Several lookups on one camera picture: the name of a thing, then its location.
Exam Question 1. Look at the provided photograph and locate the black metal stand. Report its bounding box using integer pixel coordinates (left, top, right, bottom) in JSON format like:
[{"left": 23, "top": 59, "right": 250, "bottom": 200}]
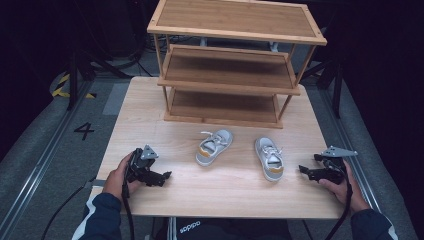
[
  {"left": 65, "top": 46, "right": 134, "bottom": 112},
  {"left": 299, "top": 56, "right": 345, "bottom": 120}
]

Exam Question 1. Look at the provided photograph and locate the person's left hand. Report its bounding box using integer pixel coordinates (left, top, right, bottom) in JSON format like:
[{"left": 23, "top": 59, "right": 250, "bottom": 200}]
[{"left": 102, "top": 151, "right": 143, "bottom": 202}]

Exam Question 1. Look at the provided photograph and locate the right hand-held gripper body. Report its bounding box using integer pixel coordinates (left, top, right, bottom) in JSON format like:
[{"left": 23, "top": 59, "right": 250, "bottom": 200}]
[{"left": 313, "top": 145, "right": 359, "bottom": 186}]

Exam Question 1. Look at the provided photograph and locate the hand-held gripper black cable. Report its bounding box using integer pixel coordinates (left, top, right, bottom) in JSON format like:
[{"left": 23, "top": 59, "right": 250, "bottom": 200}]
[
  {"left": 121, "top": 173, "right": 136, "bottom": 240},
  {"left": 323, "top": 159, "right": 354, "bottom": 240}
]

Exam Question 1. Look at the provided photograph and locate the metal floor rail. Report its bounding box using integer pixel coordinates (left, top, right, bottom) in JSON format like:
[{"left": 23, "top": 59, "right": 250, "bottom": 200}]
[
  {"left": 318, "top": 87, "right": 382, "bottom": 214},
  {"left": 0, "top": 79, "right": 95, "bottom": 240}
]

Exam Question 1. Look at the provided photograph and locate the right hand-held gripper black cable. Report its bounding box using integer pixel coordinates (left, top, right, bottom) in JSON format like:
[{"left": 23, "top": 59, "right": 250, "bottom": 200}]
[{"left": 323, "top": 159, "right": 354, "bottom": 240}]

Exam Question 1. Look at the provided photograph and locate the black floor cable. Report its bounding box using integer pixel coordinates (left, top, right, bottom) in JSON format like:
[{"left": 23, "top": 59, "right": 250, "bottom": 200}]
[{"left": 40, "top": 178, "right": 98, "bottom": 240}]

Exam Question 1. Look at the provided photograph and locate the person's right hand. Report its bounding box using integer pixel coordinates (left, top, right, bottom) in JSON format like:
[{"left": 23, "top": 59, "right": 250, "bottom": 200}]
[{"left": 318, "top": 159, "right": 372, "bottom": 214}]

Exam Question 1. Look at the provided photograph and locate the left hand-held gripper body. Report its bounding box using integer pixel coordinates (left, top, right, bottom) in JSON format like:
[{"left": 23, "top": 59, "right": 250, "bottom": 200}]
[{"left": 125, "top": 144, "right": 160, "bottom": 184}]

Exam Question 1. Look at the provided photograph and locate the grey sneaker with orange heel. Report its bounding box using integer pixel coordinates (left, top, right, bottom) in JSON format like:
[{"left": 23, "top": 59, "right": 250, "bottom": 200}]
[
  {"left": 195, "top": 129, "right": 234, "bottom": 167},
  {"left": 254, "top": 136, "right": 285, "bottom": 183}
]

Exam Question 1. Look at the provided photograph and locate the person's dark clothing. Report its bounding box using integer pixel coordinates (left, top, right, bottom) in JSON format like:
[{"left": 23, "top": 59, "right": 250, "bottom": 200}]
[{"left": 156, "top": 217, "right": 294, "bottom": 240}]

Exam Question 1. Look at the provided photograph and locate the wooden three-tier shoe rack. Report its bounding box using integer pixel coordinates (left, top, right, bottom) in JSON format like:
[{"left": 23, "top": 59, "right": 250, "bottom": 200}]
[{"left": 146, "top": 0, "right": 328, "bottom": 130}]

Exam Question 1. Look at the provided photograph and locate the left hand-held gripper black cable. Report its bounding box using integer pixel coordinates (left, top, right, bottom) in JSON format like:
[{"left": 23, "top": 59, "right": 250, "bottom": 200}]
[{"left": 121, "top": 173, "right": 136, "bottom": 240}]

